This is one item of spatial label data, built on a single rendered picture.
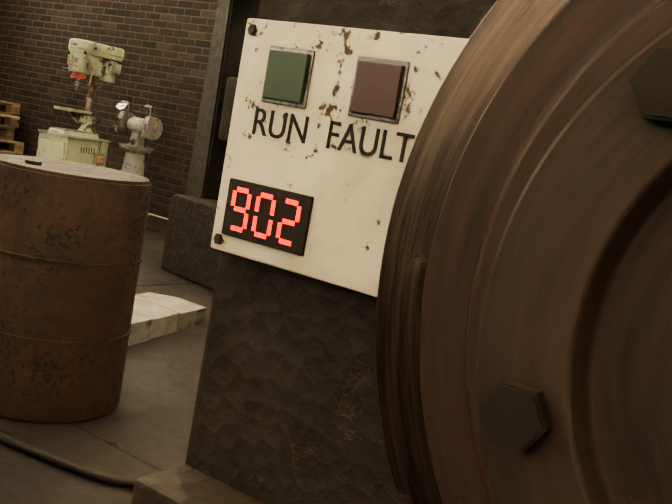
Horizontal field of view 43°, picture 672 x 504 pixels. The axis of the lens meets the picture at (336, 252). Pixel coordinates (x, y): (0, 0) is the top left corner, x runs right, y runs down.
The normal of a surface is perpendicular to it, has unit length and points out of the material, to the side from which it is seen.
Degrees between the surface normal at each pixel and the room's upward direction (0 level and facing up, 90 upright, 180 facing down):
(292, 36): 90
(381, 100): 90
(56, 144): 90
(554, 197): 90
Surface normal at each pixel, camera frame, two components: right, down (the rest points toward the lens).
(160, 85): -0.57, 0.00
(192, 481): 0.18, -0.98
